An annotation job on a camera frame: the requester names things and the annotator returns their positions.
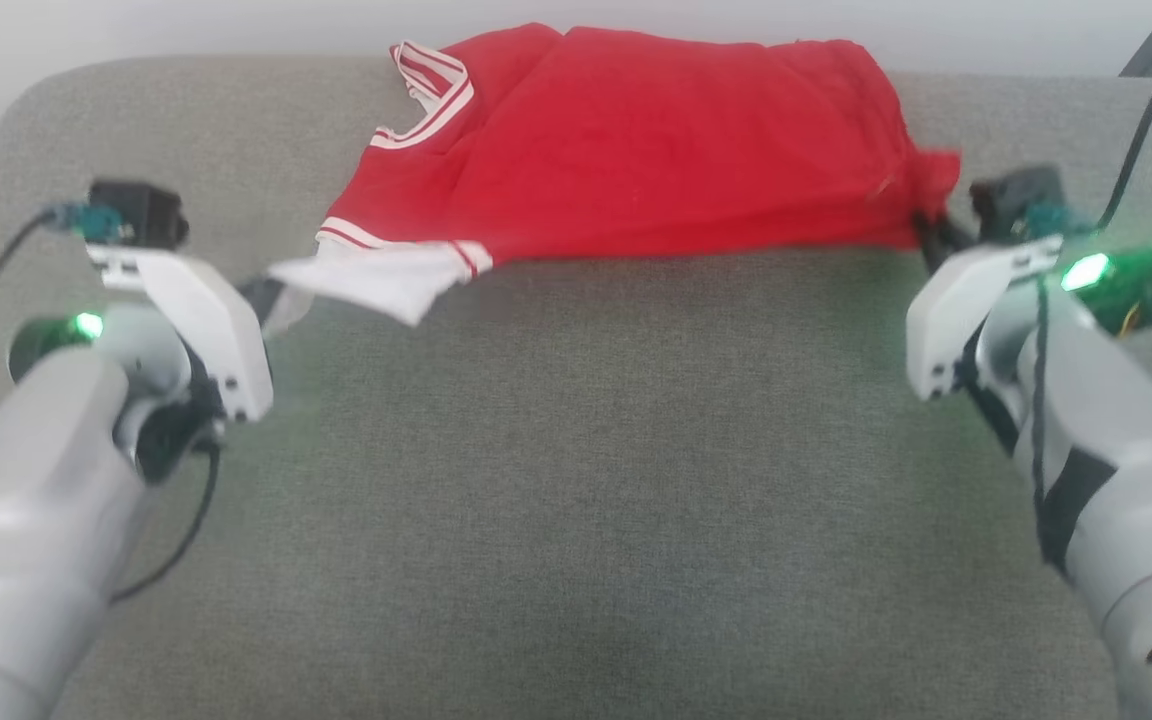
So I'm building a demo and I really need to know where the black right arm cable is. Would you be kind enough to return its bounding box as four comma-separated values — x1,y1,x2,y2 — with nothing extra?
1031,275,1052,561

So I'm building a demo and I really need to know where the grey fabric sofa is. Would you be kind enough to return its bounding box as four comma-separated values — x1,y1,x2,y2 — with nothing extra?
0,55,1152,720

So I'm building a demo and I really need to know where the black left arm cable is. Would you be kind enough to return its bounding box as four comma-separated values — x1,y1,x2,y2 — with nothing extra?
111,440,222,606

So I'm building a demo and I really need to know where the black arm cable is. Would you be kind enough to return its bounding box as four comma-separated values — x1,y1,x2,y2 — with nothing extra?
1031,275,1052,561
111,440,222,606

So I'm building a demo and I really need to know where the right camera cable teal plug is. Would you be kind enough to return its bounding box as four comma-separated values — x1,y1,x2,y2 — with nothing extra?
1026,0,1152,241

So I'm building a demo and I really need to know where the left camera cable teal plug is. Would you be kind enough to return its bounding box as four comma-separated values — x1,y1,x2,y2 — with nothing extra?
0,200,127,306

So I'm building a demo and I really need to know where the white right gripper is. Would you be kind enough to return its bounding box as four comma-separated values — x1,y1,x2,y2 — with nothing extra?
904,208,1094,404

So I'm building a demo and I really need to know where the red and white jersey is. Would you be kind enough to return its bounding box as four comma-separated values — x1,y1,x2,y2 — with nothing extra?
266,22,964,329

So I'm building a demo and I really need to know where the camera cable teal plug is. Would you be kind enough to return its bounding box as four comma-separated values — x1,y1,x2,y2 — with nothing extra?
0,200,127,306
1026,0,1152,241

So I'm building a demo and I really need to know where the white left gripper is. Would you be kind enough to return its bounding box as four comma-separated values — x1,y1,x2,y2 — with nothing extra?
86,245,289,423

